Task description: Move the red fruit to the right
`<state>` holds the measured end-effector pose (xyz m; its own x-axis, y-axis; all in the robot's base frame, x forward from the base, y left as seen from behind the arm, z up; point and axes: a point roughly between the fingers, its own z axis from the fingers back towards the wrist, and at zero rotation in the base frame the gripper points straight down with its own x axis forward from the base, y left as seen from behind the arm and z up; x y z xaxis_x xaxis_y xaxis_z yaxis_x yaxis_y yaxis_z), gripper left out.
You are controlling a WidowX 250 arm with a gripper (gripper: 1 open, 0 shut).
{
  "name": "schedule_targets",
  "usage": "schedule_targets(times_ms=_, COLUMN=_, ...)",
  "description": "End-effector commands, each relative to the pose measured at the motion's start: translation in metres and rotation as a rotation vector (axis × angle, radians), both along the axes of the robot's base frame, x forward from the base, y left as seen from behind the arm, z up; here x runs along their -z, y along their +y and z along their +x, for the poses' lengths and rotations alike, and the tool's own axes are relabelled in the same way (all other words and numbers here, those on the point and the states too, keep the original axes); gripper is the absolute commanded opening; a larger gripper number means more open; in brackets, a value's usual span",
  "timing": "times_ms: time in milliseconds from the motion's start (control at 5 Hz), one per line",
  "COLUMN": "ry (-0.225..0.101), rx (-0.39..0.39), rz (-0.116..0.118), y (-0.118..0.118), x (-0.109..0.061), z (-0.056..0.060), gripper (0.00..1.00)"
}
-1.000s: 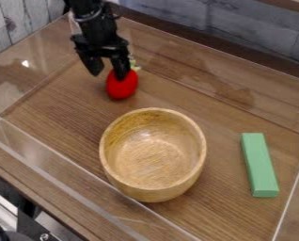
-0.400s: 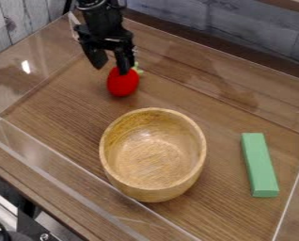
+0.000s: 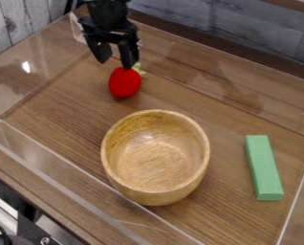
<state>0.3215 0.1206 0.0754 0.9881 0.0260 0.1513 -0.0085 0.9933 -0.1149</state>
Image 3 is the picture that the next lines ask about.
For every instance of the green rectangular block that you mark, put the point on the green rectangular block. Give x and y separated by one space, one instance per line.
266 180

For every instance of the red strawberry toy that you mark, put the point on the red strawberry toy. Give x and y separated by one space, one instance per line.
124 81

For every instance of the black clamp mount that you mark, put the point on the black clamp mount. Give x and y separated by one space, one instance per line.
32 233

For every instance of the clear acrylic tray enclosure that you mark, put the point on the clear acrylic tray enclosure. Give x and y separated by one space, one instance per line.
56 111

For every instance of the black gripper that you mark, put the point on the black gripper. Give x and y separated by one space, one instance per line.
106 26

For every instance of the wooden bowl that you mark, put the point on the wooden bowl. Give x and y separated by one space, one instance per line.
154 155

